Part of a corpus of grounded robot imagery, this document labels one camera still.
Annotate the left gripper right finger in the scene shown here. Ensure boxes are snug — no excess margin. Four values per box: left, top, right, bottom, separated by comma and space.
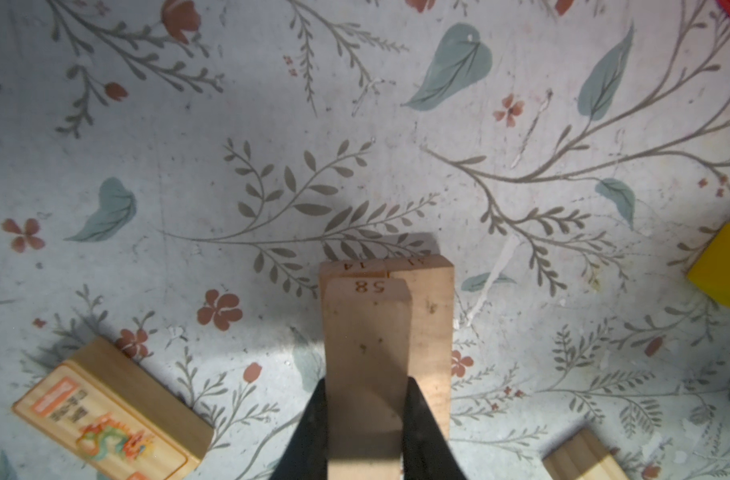
402, 377, 467, 480

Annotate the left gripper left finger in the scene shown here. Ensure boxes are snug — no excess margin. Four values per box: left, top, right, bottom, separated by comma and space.
270, 379, 328, 480

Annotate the grooved light wood block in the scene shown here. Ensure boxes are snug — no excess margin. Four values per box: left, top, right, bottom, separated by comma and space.
542, 428, 628, 480

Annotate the plain wood block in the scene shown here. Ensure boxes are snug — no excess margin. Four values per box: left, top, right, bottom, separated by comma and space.
384, 255, 455, 438
318, 259, 388, 293

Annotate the printed dragon wood block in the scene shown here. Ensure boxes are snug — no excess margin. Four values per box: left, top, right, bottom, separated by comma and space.
12, 337, 214, 480

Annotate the yellow letter cube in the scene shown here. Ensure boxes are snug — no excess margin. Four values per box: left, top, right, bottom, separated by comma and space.
687, 223, 730, 308

